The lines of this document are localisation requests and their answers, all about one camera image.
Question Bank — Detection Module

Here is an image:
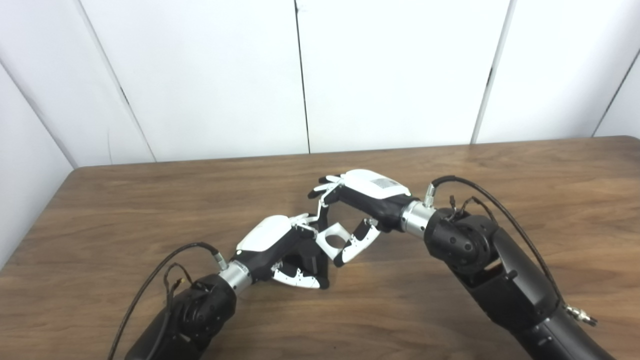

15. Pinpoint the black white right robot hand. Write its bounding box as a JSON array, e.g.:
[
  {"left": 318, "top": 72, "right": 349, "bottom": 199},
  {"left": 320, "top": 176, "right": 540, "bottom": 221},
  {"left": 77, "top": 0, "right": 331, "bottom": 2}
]
[{"left": 307, "top": 168, "right": 412, "bottom": 268}]

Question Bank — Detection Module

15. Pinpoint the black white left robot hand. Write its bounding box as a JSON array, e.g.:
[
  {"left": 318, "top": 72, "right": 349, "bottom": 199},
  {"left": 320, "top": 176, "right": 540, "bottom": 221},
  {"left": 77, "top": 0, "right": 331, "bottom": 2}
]
[{"left": 231, "top": 213, "right": 331, "bottom": 290}]

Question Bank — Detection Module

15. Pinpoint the black peg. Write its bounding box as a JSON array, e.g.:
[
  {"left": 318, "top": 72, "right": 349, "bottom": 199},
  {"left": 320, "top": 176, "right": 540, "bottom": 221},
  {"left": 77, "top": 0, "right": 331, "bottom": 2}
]
[{"left": 281, "top": 234, "right": 331, "bottom": 290}]

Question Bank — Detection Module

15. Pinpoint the white square piece with hole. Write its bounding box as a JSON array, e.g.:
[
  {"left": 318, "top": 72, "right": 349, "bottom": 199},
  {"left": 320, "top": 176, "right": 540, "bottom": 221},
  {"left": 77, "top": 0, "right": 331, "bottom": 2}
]
[{"left": 314, "top": 222, "right": 351, "bottom": 262}]

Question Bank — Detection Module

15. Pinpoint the thin right arm wire bundle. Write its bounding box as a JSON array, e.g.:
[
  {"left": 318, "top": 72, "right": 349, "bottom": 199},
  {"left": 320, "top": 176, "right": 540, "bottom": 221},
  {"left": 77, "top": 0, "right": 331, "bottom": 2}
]
[{"left": 446, "top": 194, "right": 497, "bottom": 222}]

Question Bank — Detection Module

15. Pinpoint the thin arm wire bundle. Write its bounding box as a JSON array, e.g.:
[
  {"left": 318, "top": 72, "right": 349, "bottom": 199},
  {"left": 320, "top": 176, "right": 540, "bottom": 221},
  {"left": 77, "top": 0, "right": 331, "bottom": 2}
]
[
  {"left": 163, "top": 261, "right": 195, "bottom": 303},
  {"left": 446, "top": 194, "right": 497, "bottom": 222}
]

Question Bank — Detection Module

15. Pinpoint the thin left arm wire bundle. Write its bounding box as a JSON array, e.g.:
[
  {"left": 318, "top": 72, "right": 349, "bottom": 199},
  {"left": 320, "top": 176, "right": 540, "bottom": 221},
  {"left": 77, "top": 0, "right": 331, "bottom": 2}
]
[{"left": 163, "top": 261, "right": 195, "bottom": 303}]

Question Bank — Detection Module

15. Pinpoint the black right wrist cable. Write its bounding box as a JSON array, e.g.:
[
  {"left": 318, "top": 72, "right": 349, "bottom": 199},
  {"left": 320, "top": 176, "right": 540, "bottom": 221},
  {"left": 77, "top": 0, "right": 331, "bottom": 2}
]
[{"left": 424, "top": 174, "right": 599, "bottom": 328}]

